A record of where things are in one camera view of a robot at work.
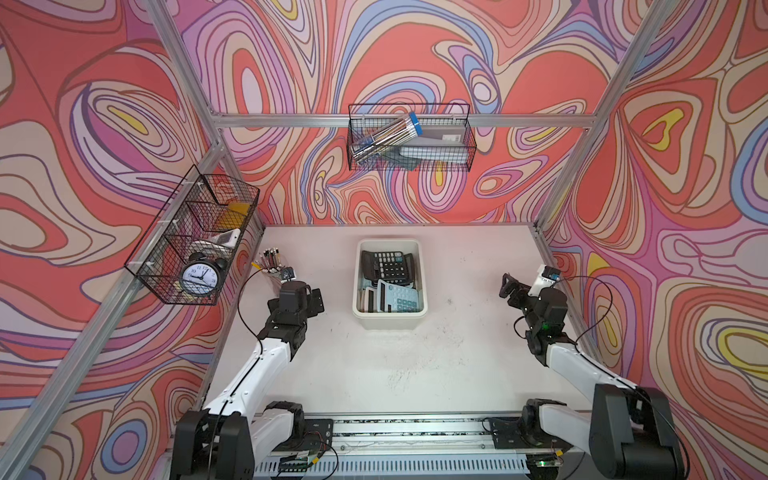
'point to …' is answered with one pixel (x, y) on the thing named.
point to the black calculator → (391, 266)
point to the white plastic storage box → (391, 321)
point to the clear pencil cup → (269, 261)
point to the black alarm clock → (201, 276)
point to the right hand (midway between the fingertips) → (518, 286)
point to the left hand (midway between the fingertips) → (301, 295)
